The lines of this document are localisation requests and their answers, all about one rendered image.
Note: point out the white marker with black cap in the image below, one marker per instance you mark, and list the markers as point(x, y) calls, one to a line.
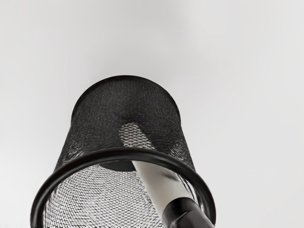
point(156, 180)

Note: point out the black mesh pen holder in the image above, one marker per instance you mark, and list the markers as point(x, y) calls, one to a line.
point(102, 118)

